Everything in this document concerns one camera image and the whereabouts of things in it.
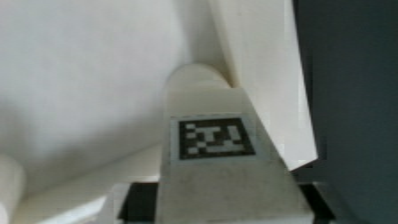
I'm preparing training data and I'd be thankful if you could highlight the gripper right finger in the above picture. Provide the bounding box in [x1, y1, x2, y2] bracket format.
[298, 182, 344, 224]

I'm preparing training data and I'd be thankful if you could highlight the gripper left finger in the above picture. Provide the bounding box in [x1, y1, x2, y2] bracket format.
[116, 182, 157, 224]

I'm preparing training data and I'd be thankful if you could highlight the white table leg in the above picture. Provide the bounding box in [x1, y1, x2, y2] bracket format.
[154, 64, 314, 224]

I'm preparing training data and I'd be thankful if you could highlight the white square table top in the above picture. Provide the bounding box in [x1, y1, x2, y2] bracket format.
[0, 0, 317, 224]

